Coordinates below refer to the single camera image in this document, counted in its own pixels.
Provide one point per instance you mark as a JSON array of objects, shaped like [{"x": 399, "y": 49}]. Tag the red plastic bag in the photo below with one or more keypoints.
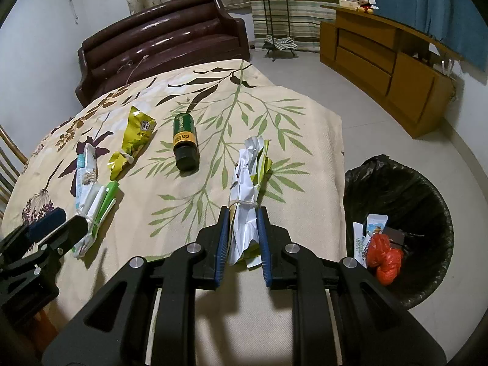
[{"x": 381, "y": 247}]

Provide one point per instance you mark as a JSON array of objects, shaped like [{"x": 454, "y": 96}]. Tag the dark brown cigarette box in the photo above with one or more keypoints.
[{"x": 396, "y": 236}]

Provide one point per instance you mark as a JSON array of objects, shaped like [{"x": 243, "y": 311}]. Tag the striped curtain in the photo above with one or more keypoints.
[{"x": 316, "y": 3}]

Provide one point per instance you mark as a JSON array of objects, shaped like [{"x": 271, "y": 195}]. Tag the yellow snack wrapper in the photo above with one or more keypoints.
[{"x": 137, "y": 133}]

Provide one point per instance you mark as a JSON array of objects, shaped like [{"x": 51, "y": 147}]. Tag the orange plastic bag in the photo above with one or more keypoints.
[{"x": 390, "y": 270}]

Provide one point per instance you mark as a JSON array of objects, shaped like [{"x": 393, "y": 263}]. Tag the white box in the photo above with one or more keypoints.
[{"x": 347, "y": 3}]

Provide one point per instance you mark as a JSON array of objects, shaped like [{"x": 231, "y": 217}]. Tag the green white wrapper bundle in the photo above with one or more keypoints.
[{"x": 99, "y": 209}]

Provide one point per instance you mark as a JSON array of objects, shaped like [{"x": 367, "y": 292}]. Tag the white teal wrapper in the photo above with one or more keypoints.
[{"x": 84, "y": 171}]

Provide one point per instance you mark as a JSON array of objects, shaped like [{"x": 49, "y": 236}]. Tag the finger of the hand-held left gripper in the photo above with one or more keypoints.
[
  {"x": 72, "y": 232},
  {"x": 45, "y": 223}
]

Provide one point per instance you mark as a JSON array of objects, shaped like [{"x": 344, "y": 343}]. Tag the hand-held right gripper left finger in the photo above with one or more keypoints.
[{"x": 222, "y": 247}]

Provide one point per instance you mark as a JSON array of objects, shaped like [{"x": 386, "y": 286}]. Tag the dark brown leather sofa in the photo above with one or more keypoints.
[{"x": 160, "y": 42}]

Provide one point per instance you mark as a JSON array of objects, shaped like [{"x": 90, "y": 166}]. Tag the white packet with blue print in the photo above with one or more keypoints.
[{"x": 377, "y": 225}]

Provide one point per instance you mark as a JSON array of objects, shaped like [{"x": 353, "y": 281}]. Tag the white paper bundle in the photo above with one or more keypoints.
[{"x": 246, "y": 183}]

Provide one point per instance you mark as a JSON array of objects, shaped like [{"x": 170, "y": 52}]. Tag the white router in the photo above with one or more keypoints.
[{"x": 447, "y": 66}]

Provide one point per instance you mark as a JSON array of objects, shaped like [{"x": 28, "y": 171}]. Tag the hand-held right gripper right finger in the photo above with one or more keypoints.
[{"x": 264, "y": 247}]

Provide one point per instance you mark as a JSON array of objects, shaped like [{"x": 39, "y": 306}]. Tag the checked cloth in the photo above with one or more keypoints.
[{"x": 280, "y": 42}]

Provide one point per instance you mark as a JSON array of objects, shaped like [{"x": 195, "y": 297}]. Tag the black metal plant stand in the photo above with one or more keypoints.
[{"x": 267, "y": 11}]

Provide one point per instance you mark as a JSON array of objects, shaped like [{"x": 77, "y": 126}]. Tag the mouse plush toy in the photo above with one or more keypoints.
[{"x": 365, "y": 4}]

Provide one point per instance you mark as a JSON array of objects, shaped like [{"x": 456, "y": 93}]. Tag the floral blanket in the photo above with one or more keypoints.
[{"x": 213, "y": 99}]

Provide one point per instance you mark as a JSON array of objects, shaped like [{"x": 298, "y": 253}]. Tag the green glass bottle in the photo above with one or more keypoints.
[{"x": 185, "y": 141}]

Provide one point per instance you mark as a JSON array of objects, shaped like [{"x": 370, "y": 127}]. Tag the trash bin with black bag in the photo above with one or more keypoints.
[{"x": 411, "y": 194}]

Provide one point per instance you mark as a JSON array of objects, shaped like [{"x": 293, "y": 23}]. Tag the blue curtain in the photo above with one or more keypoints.
[{"x": 419, "y": 3}]

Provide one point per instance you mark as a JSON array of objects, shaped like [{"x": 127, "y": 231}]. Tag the wooden chair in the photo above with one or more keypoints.
[{"x": 11, "y": 167}]

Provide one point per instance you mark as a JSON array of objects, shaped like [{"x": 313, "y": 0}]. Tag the wooden cabinet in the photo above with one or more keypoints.
[{"x": 381, "y": 64}]

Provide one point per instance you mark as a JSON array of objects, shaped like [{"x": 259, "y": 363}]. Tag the light blue sachet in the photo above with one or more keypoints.
[{"x": 359, "y": 244}]

